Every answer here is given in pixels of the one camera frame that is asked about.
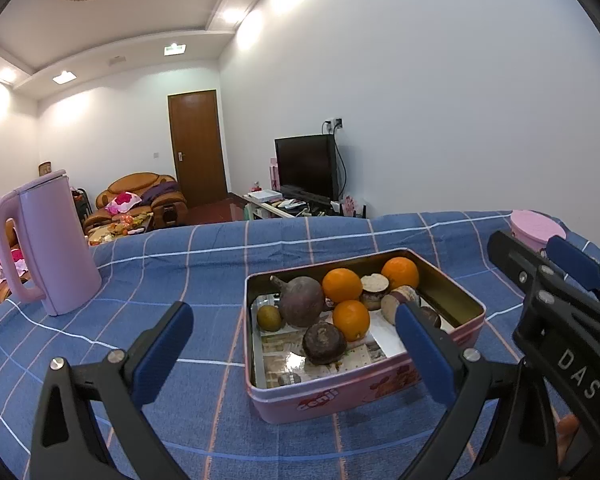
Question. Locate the wall socket with plugs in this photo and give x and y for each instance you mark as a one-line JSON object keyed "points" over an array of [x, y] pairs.
{"points": [[333, 124]]}

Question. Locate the pink cartoon print cup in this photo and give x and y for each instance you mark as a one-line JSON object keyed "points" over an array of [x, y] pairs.
{"points": [[530, 225]]}

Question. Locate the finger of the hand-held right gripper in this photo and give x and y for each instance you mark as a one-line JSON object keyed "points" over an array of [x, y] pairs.
{"points": [[515, 255], [572, 260]]}

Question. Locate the small yellow-green fruit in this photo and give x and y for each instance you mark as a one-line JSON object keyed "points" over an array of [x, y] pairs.
{"points": [[269, 317]]}

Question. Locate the coffee table with snacks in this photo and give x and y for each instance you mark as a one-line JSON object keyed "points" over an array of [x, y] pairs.
{"points": [[122, 227]]}

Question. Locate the round dark water chestnut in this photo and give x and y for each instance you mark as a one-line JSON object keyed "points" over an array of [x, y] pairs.
{"points": [[324, 342]]}

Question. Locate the lilac electric kettle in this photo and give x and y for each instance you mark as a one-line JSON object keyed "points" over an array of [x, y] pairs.
{"points": [[55, 250]]}

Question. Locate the brown leather armchair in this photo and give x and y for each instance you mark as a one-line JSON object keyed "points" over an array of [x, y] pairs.
{"points": [[167, 210]]}

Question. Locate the brown wooden door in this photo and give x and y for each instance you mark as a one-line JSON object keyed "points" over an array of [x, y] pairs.
{"points": [[197, 150]]}

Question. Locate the purple throw blanket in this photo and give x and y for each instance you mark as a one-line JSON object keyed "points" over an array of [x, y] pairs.
{"points": [[161, 191]]}

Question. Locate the white television stand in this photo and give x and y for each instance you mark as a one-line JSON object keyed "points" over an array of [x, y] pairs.
{"points": [[300, 207]]}

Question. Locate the pink metal tin box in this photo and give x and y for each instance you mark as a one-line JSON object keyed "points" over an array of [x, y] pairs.
{"points": [[300, 402]]}

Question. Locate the black rack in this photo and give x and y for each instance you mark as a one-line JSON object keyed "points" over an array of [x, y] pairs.
{"points": [[81, 207]]}

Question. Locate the tall pink gift bag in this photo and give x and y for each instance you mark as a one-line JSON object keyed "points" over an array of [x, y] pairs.
{"points": [[274, 174]]}

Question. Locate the large purple round root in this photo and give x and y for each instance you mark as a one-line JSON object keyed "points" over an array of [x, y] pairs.
{"points": [[302, 302]]}

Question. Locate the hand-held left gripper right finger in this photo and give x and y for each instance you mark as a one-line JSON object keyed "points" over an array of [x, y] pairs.
{"points": [[422, 355]]}

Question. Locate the white set-top box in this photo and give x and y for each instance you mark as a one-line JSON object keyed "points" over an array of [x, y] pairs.
{"points": [[264, 196]]}

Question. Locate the oval dark water chestnut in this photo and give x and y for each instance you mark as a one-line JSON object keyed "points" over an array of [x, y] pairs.
{"points": [[432, 317]]}

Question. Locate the square ceiling light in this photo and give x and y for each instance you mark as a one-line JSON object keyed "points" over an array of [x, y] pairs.
{"points": [[174, 49], [64, 78]]}

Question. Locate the small pink gift bag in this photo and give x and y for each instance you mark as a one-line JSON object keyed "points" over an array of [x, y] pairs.
{"points": [[348, 205]]}

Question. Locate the medium orange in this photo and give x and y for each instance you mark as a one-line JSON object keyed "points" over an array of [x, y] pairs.
{"points": [[350, 319]]}

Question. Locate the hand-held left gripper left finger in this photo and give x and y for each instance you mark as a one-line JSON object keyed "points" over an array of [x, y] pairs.
{"points": [[162, 355]]}

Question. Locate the printed paper lining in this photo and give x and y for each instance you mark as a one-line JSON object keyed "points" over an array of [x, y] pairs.
{"points": [[280, 355]]}

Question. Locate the blue plaid blanket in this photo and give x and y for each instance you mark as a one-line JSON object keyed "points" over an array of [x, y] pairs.
{"points": [[180, 270]]}

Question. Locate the small orange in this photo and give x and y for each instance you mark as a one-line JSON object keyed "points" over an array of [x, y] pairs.
{"points": [[400, 272]]}

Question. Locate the black television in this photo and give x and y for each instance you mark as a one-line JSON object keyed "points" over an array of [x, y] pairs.
{"points": [[305, 167]]}

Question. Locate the large orange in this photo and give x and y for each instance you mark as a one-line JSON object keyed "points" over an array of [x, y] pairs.
{"points": [[342, 285]]}

